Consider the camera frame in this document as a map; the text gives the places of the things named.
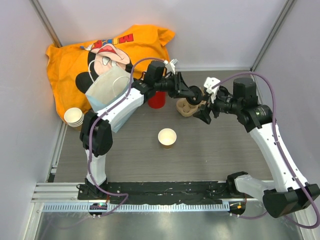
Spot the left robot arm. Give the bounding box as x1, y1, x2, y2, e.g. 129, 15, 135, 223
80, 57, 202, 200

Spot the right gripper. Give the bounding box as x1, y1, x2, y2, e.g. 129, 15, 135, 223
193, 87, 243, 124

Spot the single paper coffee cup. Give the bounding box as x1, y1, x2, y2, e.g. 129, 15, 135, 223
157, 128, 177, 149

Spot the purple cable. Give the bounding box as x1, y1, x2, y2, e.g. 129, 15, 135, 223
212, 71, 320, 230
86, 57, 171, 217

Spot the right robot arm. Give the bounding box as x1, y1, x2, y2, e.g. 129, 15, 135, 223
194, 77, 320, 218

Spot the light blue paper bag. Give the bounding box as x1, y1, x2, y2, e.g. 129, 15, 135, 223
85, 60, 144, 133

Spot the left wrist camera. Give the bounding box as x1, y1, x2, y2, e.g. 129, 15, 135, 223
163, 58, 179, 74

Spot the right aluminium frame post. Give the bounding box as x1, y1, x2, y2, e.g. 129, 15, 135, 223
249, 0, 297, 72

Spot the stack of paper cups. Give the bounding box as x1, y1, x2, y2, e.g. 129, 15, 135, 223
64, 107, 85, 132

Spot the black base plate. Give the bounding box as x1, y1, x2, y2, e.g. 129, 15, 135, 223
76, 180, 245, 205

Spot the orange cartoon t-shirt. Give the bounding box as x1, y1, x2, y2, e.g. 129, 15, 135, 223
46, 24, 176, 119

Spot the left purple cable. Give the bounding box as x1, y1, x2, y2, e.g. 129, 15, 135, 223
86, 57, 171, 217

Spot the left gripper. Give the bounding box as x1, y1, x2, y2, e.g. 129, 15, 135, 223
154, 72, 194, 99

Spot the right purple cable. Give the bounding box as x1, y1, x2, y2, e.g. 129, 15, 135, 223
212, 71, 320, 230

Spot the slotted cable duct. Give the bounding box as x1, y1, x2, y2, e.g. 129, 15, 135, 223
42, 201, 230, 213

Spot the left aluminium frame post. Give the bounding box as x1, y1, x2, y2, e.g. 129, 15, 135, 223
29, 0, 63, 48

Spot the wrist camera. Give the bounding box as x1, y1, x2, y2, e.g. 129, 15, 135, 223
163, 58, 179, 74
203, 77, 221, 103

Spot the red ribbed cup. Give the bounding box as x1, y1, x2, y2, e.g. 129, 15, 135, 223
147, 91, 166, 109

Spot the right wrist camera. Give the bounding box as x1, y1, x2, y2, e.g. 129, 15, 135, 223
203, 77, 221, 103

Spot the single black cup lid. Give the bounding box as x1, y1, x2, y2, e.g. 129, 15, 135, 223
186, 85, 203, 106

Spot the lower pulp cup carrier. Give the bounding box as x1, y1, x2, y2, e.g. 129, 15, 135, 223
176, 98, 206, 118

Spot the aluminium frame post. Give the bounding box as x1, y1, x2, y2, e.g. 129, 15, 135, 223
249, 0, 297, 72
29, 0, 63, 48

